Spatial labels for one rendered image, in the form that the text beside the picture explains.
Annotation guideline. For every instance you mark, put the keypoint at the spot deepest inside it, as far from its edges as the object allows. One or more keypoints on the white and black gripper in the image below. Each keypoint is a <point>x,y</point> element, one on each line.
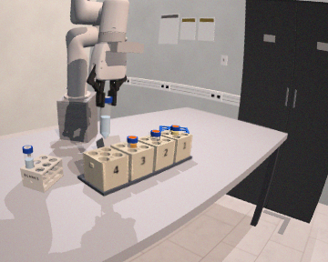
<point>107,66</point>

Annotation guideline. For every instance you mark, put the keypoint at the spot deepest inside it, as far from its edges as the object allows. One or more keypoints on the beige bucket adapter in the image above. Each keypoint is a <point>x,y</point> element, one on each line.
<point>110,172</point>
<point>182,144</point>
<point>139,163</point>
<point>163,151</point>

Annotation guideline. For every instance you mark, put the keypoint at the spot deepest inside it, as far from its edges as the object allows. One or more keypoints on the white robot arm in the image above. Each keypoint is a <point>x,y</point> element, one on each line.
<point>109,24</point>

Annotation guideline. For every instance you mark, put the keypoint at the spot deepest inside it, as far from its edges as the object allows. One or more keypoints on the beige tube rack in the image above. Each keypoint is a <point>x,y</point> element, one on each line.
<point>42,181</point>

